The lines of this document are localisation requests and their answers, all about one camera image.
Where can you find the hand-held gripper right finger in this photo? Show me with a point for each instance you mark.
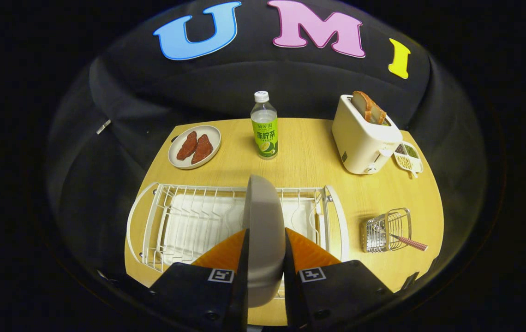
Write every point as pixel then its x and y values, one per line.
pixel 290 295

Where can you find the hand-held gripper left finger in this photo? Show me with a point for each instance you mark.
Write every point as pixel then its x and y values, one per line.
pixel 243 286

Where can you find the beige plate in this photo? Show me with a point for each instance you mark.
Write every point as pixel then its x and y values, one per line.
pixel 265 230

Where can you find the small beige dish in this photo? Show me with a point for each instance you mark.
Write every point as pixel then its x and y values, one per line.
pixel 206 130

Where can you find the white divided dish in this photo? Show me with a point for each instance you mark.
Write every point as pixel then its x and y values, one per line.
pixel 416 167

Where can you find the red meat slice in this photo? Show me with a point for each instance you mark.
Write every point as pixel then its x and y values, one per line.
pixel 187 146
pixel 202 150

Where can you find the green label drink bottle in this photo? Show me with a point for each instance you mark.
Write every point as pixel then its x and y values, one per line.
pixel 264 138

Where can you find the white toaster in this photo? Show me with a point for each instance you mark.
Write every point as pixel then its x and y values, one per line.
pixel 360 143

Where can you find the pile of pale soybeans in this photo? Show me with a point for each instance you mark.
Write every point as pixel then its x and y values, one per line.
pixel 403 162

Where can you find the pile of dark red beans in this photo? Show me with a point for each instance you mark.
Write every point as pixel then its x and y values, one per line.
pixel 400 149

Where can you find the pile of green beans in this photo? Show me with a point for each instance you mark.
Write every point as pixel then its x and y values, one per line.
pixel 410 151

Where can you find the toast slice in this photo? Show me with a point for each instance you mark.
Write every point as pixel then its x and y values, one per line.
pixel 362 103
pixel 379 115

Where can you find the white clip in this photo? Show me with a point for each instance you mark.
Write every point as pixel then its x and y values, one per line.
pixel 103 126

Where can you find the black backdrop cloth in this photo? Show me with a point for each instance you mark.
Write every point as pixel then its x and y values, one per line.
pixel 152 92

